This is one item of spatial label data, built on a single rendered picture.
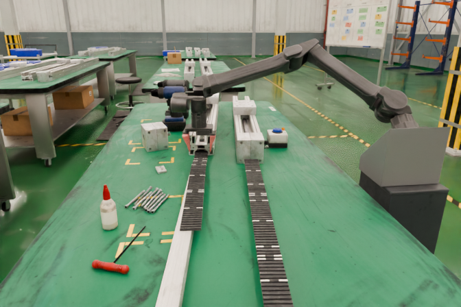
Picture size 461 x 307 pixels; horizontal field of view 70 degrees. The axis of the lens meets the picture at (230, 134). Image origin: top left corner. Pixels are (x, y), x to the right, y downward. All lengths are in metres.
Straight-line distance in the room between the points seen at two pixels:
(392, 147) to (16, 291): 1.03
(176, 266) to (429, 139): 0.85
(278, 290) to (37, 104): 3.01
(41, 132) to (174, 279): 2.91
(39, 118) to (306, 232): 2.91
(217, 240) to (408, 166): 0.67
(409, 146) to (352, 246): 0.44
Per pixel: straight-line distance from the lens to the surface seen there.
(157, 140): 1.38
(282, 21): 11.41
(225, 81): 1.22
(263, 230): 0.80
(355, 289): 0.74
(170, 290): 0.66
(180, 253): 0.74
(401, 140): 1.14
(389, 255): 0.86
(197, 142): 1.32
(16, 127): 3.96
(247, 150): 1.22
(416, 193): 1.20
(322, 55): 1.31
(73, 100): 4.94
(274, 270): 0.69
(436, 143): 1.21
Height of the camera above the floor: 1.26
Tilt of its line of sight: 18 degrees down
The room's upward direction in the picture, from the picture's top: straight up
